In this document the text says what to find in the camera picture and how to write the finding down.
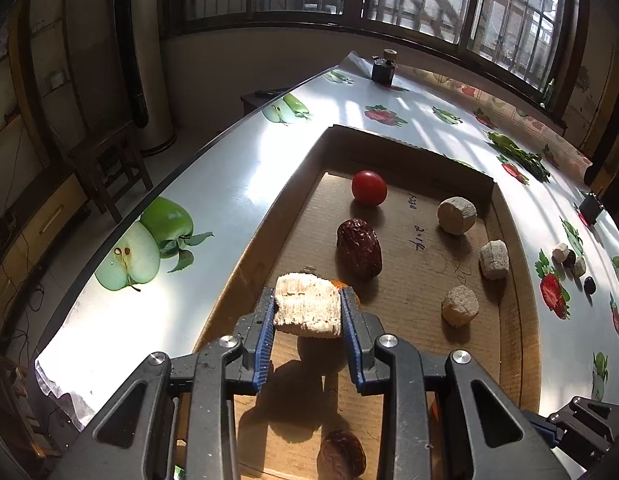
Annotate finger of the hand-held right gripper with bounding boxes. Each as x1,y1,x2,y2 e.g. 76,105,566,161
522,410,560,450
547,396,619,442

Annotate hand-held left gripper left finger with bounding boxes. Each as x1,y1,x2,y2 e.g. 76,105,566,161
49,287,277,480

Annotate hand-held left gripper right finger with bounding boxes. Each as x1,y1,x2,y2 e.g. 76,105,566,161
339,287,570,480

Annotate large orange mandarin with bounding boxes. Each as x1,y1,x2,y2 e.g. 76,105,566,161
334,282,361,311

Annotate large ribbed sugarcane piece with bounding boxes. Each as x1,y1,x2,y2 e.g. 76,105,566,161
273,272,344,339

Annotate large wrinkled red date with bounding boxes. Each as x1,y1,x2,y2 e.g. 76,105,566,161
336,218,383,282

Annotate brown cardboard box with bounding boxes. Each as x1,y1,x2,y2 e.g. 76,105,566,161
174,124,543,480

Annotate red tomato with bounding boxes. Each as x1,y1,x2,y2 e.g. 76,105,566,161
351,170,389,206

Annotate fruit print tablecloth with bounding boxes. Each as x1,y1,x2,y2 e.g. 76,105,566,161
34,50,619,480

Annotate black box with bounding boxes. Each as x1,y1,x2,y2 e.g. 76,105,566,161
578,191,606,226

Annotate wooden stool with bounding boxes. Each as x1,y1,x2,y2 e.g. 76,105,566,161
66,120,155,223

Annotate small dark side table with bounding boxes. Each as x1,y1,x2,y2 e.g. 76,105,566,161
239,87,290,121

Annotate yellow low cabinet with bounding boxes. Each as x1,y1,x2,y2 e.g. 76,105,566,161
0,170,90,281

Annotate green leafy vegetables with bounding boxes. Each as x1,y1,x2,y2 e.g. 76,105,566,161
487,131,551,182

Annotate small dark box with cap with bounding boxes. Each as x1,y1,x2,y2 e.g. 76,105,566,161
372,49,397,86

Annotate white standing air conditioner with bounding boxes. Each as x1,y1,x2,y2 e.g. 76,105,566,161
114,0,175,156

